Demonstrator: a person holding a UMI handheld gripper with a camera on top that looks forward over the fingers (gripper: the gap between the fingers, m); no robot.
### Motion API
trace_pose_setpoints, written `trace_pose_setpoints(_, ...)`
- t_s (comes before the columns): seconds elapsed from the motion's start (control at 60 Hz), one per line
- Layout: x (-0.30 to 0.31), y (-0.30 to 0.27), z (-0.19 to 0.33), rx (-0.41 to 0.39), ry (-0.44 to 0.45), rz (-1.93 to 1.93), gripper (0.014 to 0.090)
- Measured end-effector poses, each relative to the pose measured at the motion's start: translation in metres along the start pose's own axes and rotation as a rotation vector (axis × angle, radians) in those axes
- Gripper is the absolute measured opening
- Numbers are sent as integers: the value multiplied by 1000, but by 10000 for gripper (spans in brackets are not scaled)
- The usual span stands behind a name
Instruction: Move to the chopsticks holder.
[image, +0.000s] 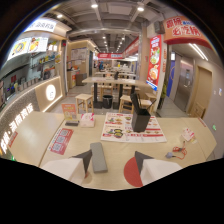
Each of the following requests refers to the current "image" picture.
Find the orange table sign stand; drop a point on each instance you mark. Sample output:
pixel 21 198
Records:
pixel 69 113

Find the red round sticker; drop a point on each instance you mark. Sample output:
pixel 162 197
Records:
pixel 131 173

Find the wooden service counter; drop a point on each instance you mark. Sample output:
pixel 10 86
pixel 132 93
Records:
pixel 25 106

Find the white tissue packet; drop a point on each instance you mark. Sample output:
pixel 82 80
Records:
pixel 87 120

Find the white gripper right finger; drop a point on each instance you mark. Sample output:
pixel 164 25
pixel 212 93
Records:
pixel 160 169

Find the black chopsticks holder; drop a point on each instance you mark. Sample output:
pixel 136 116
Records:
pixel 140 116

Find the illuminated food menu board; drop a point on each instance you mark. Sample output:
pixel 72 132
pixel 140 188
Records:
pixel 28 46

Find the wooden dining table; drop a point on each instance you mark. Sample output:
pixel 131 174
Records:
pixel 110 81

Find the wooden stool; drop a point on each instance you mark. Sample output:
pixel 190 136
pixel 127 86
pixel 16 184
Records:
pixel 84 102

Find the laminated food menu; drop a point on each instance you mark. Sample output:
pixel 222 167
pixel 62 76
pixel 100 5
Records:
pixel 133 128

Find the red overhead shop sign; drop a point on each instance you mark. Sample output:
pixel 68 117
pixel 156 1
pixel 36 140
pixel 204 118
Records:
pixel 185 30

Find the red food poster banner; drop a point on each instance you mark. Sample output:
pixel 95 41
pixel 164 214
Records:
pixel 154 62

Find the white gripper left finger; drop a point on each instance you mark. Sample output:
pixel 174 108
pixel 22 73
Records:
pixel 65 168

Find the grey rectangular block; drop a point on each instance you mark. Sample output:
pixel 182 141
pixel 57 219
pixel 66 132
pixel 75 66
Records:
pixel 98 156

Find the black trash bin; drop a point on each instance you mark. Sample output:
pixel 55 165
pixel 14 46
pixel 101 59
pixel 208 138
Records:
pixel 107 101

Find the red QR code sticker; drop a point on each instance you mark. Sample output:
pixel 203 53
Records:
pixel 61 140

